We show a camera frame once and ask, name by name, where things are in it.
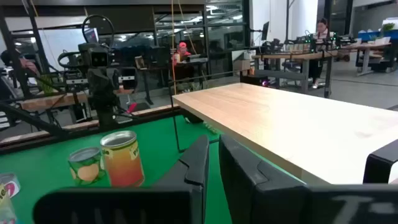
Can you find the tall orange peaches can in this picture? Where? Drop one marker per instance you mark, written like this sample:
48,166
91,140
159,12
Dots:
122,161

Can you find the small salmon can pink stripe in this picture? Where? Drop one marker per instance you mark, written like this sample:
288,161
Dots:
14,186

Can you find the black computer monitor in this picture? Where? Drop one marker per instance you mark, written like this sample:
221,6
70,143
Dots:
265,30

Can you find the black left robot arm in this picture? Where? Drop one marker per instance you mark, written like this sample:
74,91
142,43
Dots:
107,116

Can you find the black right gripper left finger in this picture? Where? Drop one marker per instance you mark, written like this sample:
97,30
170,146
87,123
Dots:
194,174

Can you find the wooden shelf black metal legs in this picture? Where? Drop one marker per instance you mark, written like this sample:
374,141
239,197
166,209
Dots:
280,124

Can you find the wooden desk with blue bins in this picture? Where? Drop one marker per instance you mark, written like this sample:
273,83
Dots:
370,46

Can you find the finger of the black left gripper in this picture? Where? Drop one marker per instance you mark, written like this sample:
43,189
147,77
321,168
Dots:
96,87
112,87

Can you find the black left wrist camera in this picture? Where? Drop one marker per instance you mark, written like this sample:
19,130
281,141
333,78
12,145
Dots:
93,56

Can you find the tall blue cherries can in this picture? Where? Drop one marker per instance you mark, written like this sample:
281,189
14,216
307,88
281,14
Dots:
4,208

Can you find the wooden desk with robot arms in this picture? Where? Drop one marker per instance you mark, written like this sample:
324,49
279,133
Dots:
295,57

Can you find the small green label can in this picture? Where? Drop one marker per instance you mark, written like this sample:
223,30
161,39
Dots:
85,171

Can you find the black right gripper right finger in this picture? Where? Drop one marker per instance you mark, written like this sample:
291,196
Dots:
255,186

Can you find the green table mat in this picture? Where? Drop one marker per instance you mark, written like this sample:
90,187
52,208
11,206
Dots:
161,137

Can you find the person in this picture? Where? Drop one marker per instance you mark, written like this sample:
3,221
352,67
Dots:
321,34
26,65
182,54

